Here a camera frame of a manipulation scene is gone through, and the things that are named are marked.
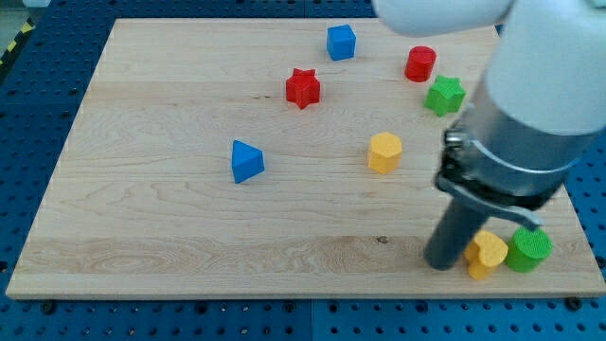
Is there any blue cube block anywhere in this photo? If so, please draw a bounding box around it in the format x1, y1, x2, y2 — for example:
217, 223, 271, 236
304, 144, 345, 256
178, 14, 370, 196
326, 25, 356, 61

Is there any red cylinder block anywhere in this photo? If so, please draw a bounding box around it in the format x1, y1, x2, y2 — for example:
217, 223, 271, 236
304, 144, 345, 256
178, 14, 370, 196
404, 45, 437, 82

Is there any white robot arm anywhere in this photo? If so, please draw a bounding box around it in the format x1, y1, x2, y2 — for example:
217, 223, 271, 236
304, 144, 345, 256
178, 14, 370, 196
373, 0, 605, 229

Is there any yellow heart block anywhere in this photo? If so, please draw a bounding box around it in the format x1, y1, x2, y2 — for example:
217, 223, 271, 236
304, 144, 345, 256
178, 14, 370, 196
463, 230, 508, 280

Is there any blue triangle block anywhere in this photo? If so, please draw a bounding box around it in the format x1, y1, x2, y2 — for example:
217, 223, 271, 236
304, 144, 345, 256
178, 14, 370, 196
231, 140, 265, 184

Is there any yellow hexagon block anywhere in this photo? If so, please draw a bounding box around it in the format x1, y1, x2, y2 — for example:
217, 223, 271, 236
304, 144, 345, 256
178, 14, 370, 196
367, 132, 402, 174

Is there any green star block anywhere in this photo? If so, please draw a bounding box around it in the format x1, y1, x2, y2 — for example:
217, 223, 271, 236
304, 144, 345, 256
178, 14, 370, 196
424, 75, 466, 117

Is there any green cylinder block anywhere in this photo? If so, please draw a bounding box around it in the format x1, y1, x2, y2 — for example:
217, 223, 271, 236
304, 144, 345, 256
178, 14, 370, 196
505, 226, 553, 273

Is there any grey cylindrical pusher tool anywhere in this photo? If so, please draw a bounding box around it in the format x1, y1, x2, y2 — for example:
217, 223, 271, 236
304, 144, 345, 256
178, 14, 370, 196
423, 199, 488, 271

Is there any wooden board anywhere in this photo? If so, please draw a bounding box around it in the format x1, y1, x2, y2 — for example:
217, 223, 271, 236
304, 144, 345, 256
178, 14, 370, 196
7, 19, 605, 300

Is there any red star block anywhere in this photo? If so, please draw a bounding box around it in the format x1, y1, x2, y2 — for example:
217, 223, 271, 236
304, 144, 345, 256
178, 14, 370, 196
285, 68, 321, 109

